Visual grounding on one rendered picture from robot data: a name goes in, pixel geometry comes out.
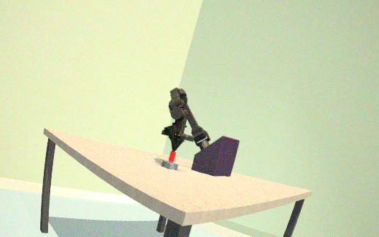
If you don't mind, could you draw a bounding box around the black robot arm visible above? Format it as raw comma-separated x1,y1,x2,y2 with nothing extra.
164,88,211,150

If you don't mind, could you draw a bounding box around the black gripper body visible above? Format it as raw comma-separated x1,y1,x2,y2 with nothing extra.
162,121,194,142

